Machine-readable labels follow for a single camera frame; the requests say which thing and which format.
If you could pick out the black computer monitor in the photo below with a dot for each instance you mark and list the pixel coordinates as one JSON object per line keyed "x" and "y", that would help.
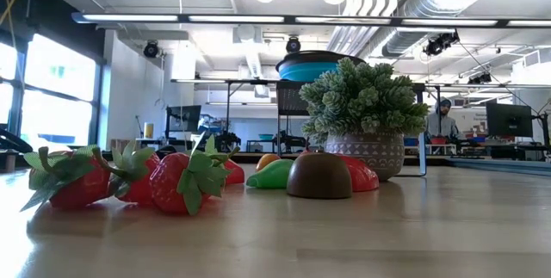
{"x": 185, "y": 118}
{"x": 510, "y": 119}

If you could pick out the person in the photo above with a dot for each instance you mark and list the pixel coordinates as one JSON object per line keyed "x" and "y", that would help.
{"x": 441, "y": 125}

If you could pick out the green plastic apple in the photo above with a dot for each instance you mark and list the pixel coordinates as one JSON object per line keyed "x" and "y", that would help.
{"x": 273, "y": 177}

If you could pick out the black track light cluster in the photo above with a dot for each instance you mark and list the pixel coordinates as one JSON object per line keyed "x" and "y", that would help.
{"x": 480, "y": 79}
{"x": 439, "y": 45}

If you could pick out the yellow cylinder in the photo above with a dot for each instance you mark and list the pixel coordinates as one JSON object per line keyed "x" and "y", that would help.
{"x": 149, "y": 131}

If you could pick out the brown kiwi half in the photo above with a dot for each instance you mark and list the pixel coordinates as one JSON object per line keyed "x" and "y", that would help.
{"x": 318, "y": 177}

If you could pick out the blue collapsible colander bowl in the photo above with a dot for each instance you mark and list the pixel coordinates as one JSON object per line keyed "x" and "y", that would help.
{"x": 305, "y": 71}

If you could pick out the potted artificial succulent plant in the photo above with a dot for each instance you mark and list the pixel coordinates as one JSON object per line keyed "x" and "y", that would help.
{"x": 361, "y": 97}

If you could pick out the black overhead light bar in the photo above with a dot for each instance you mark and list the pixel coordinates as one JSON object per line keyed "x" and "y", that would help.
{"x": 344, "y": 20}

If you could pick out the teal background bowl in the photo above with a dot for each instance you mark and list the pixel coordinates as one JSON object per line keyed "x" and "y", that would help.
{"x": 266, "y": 137}

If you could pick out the red plastic tomato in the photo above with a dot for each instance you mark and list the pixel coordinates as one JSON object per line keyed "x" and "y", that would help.
{"x": 307, "y": 152}

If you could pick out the black background rig frame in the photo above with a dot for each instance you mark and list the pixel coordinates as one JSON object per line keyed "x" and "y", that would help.
{"x": 193, "y": 81}

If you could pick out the red bell pepper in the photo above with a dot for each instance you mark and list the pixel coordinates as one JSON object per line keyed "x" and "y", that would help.
{"x": 236, "y": 174}
{"x": 363, "y": 177}

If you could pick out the small orange fruit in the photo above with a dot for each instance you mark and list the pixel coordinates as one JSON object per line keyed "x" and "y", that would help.
{"x": 267, "y": 159}

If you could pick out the black ceiling spot lamp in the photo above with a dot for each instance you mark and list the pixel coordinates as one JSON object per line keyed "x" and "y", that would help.
{"x": 293, "y": 45}
{"x": 151, "y": 50}

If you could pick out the large window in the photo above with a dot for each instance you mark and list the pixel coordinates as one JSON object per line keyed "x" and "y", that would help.
{"x": 56, "y": 97}

